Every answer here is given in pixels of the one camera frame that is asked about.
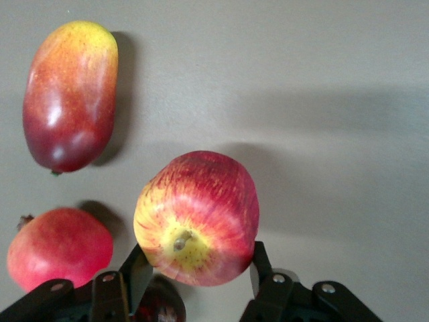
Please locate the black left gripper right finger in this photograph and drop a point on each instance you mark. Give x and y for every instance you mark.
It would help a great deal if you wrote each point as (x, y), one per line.
(275, 298)

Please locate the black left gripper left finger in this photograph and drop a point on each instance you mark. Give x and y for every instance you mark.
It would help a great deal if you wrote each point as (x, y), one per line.
(110, 295)

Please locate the red yellow apple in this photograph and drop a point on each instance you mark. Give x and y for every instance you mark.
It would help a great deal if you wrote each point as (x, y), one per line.
(201, 214)

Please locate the dark purple plum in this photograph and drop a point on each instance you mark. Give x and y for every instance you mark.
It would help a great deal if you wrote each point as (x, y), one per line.
(167, 302)

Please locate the red pomegranate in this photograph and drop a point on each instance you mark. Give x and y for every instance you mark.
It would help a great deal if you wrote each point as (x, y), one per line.
(57, 248)

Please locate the red yellow mango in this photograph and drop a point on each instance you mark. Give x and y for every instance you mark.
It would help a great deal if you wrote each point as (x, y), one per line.
(70, 100)

